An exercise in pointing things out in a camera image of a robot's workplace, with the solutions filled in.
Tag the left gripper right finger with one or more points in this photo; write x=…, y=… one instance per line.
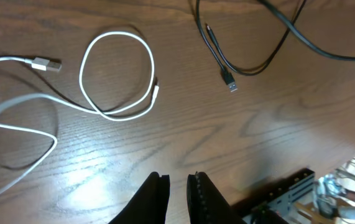
x=206, y=205

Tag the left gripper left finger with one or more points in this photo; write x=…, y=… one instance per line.
x=149, y=204

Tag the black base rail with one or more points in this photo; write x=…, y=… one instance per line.
x=271, y=202

